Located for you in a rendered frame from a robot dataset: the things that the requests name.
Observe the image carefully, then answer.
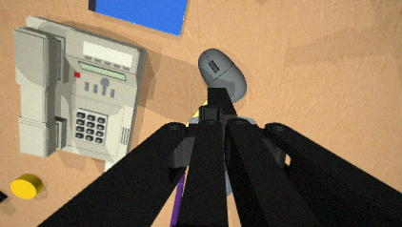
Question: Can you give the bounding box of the white rectangular sheet of paper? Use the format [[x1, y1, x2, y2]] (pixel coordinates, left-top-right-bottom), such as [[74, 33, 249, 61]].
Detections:
[[105, 161, 115, 172]]

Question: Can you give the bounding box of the beige telephone handset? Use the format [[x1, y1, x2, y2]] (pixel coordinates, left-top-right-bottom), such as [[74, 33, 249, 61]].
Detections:
[[13, 28, 61, 157]]

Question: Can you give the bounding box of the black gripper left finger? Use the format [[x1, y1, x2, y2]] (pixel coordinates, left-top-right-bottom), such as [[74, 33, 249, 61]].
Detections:
[[36, 88, 229, 227]]

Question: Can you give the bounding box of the purple cylinder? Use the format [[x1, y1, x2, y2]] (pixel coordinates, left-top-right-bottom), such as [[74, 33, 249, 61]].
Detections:
[[170, 172, 186, 227]]

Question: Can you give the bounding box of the grey computer mouse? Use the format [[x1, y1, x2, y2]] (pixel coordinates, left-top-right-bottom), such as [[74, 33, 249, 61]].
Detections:
[[198, 49, 247, 103]]

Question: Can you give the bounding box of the yellow short cylinder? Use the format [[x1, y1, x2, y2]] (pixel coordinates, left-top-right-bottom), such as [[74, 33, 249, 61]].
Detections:
[[10, 174, 44, 199]]

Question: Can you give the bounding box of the blue notebook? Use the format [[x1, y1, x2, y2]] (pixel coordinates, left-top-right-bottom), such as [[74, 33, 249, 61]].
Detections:
[[89, 0, 188, 36]]

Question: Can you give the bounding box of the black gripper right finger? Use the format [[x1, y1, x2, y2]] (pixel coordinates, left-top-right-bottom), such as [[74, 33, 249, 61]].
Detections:
[[216, 88, 402, 227]]

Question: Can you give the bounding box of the yellow sticky note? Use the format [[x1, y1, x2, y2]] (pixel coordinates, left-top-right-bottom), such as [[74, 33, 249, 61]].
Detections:
[[186, 99, 208, 127]]

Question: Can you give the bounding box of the dark grey flat rectangular slab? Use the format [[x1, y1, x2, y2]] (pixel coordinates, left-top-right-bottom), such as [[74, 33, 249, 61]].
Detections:
[[225, 171, 232, 196]]

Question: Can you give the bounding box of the beige desk phone body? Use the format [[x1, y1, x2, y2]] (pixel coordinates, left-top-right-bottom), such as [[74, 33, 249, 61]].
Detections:
[[22, 15, 147, 163]]

